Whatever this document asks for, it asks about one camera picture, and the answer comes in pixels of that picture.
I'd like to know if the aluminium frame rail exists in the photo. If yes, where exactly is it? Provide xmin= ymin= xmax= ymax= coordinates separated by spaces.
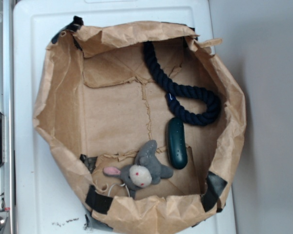
xmin=0 ymin=0 xmax=17 ymax=234

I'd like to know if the brown paper bag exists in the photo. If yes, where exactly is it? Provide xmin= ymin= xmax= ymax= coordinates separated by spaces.
xmin=33 ymin=18 xmax=247 ymax=234

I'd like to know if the gray plush donkey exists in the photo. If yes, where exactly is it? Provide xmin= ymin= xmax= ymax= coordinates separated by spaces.
xmin=103 ymin=140 xmax=173 ymax=198

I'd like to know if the dark blue rope toy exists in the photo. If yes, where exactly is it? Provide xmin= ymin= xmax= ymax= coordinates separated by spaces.
xmin=143 ymin=41 xmax=221 ymax=126

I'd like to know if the dark green oval case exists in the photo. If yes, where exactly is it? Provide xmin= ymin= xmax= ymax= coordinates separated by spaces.
xmin=166 ymin=117 xmax=188 ymax=170

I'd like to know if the white plastic bin lid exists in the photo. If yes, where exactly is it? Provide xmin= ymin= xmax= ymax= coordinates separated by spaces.
xmin=12 ymin=0 xmax=237 ymax=234

